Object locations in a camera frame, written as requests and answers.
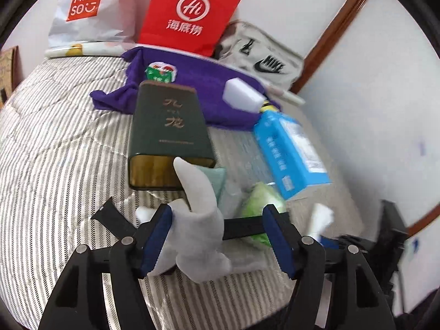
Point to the light green tissue pack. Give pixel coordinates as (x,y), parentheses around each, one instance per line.
(261,199)

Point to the wooden door frame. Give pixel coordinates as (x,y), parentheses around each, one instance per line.
(333,31)

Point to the grey waist bag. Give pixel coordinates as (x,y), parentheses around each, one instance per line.
(264,55)

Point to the pale green cloth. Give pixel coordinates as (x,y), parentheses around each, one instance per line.
(215,178)

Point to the red paper bag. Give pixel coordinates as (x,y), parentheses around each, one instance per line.
(190,10)

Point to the white plastic shopping bag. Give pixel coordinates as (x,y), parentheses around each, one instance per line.
(86,10)

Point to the white foam block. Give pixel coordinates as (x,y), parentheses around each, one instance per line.
(240,94)

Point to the yellow Adidas pouch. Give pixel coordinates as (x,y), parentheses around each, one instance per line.
(270,106)

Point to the dark green tin box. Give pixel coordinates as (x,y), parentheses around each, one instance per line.
(168,127)

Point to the large white sock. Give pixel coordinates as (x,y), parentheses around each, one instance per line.
(201,227)

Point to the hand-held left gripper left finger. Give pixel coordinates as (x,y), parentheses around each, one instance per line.
(154,244)

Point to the striped bed mattress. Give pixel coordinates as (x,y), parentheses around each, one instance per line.
(62,137)

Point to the rolled printed paper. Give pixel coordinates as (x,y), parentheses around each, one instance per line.
(86,50)

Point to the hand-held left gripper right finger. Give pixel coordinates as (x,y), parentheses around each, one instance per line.
(280,244)

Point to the blue tissue pack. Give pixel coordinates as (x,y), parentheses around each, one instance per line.
(292,151)

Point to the patterned notebook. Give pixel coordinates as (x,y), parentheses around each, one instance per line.
(7,68)

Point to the purple cloth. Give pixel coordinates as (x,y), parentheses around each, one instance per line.
(206,86)

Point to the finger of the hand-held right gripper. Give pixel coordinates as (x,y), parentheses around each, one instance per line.
(328,241)

